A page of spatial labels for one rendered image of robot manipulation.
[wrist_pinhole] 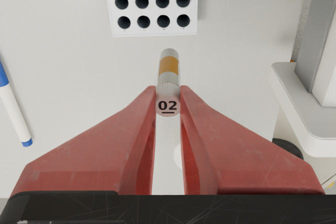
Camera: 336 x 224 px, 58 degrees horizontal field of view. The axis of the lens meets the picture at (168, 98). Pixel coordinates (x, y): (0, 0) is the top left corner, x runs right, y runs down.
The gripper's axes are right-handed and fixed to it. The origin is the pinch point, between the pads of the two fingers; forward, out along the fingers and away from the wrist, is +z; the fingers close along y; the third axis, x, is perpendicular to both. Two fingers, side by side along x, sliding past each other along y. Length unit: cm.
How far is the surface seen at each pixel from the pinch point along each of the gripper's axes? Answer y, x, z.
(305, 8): -49, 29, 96
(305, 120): -9.7, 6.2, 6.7
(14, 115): 19.6, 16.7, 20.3
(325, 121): -11.1, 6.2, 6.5
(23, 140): 19.5, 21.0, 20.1
